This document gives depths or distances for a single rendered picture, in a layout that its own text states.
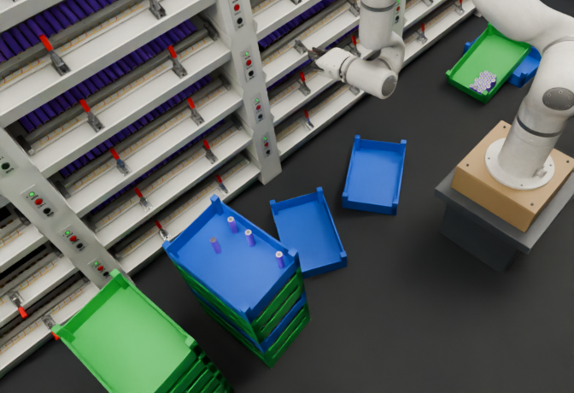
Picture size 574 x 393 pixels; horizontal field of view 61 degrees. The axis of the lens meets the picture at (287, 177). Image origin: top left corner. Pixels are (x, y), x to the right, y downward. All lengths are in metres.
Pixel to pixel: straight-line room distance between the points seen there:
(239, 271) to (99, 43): 0.66
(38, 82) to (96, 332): 0.62
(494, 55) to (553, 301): 1.09
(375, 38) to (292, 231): 0.80
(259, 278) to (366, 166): 0.83
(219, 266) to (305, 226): 0.57
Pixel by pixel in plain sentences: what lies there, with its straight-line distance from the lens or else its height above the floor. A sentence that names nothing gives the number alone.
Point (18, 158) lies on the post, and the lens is 1.31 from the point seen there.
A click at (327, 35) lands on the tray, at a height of 0.49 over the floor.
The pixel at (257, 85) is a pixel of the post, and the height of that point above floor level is 0.50.
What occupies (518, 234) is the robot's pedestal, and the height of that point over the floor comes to 0.28.
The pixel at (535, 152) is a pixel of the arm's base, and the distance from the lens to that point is 1.46.
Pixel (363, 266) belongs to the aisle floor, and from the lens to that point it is 1.76.
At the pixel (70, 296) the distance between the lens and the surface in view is 1.82.
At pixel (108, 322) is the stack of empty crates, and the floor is 0.40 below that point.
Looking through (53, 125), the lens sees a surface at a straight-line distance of 1.38.
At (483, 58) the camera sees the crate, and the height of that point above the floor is 0.07.
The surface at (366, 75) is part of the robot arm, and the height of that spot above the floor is 0.59.
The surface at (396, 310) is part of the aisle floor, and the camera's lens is 1.70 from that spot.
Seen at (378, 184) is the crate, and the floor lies 0.00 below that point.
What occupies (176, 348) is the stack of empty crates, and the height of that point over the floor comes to 0.40.
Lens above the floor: 1.58
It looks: 53 degrees down
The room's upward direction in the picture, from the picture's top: 10 degrees counter-clockwise
